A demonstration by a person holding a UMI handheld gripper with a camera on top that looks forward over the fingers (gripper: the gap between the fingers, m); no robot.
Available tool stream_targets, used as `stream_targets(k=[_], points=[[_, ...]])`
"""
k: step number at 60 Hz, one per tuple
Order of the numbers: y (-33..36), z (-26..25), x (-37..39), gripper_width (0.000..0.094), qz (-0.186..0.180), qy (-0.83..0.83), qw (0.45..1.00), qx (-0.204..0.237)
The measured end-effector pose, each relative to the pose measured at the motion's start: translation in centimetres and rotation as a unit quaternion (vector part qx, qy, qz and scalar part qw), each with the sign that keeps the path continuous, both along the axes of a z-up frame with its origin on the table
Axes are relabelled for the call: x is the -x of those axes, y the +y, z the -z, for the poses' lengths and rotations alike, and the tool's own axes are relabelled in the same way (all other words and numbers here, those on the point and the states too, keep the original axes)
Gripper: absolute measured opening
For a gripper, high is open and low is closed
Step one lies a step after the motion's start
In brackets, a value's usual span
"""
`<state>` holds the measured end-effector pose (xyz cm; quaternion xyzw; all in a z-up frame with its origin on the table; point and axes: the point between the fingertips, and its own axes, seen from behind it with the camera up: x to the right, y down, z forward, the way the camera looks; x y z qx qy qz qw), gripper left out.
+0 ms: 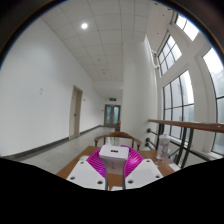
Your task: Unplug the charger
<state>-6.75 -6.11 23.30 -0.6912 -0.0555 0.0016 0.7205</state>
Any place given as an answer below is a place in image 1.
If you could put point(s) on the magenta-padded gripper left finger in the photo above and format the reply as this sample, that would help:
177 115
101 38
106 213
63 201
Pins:
86 173

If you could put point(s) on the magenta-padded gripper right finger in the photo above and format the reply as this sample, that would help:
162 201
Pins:
143 173

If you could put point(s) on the white block charger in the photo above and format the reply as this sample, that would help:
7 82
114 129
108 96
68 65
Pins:
114 156

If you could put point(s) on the white paper card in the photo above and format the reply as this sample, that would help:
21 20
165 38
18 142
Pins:
174 166

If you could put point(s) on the clear plastic bottle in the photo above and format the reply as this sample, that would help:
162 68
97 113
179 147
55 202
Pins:
163 146

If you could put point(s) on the wooden chair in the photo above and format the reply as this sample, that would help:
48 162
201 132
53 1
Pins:
118 134

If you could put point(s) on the beige single door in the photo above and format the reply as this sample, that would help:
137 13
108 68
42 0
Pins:
76 111

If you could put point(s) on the glazed double door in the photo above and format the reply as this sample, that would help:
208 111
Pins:
112 115

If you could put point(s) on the wood-topped black metal railing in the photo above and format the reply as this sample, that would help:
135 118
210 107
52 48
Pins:
186 125

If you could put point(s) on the green exit sign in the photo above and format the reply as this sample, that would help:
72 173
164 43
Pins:
112 99

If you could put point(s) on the tall black-framed window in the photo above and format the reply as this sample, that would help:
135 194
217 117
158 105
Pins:
216 100
178 100

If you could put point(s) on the small black-framed upper window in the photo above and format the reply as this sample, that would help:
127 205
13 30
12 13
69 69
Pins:
170 55

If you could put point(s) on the round ceiling light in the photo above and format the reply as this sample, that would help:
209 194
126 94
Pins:
84 25

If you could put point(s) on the white wall switch plate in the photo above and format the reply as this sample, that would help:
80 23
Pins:
41 90

